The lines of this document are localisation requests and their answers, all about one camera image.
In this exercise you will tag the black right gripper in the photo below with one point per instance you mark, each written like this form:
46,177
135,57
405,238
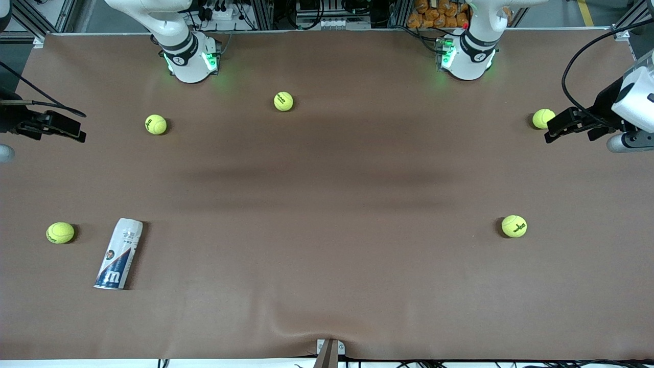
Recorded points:
11,117

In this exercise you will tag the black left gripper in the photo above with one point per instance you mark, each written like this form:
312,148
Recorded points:
604,105

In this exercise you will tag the white blue tennis ball can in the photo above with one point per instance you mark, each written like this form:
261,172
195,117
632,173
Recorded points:
118,253

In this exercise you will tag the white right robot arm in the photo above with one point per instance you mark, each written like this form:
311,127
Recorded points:
189,61

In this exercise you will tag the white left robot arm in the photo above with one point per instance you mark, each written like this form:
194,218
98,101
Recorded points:
472,61

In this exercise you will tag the yellow-green tennis ball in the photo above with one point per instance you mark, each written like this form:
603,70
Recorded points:
514,226
60,232
541,118
283,101
156,124

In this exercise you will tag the orange items bag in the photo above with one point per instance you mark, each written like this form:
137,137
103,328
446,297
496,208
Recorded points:
434,15

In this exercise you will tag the small white power strip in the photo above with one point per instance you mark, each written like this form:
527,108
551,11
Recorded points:
219,14

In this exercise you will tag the long white socket bar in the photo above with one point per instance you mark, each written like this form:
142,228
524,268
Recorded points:
332,23

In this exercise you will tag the brown table mat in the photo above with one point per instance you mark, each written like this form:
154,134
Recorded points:
327,281

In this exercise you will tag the metal table corner bracket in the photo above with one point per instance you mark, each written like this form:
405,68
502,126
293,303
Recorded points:
39,42
622,35

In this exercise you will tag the aluminium frame strut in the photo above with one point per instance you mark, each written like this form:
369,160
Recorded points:
28,23
631,16

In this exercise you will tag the aluminium frame post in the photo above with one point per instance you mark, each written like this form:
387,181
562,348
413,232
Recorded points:
263,13
398,13

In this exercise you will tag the metal table clamp bracket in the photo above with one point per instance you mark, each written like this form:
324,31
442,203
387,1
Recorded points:
329,352

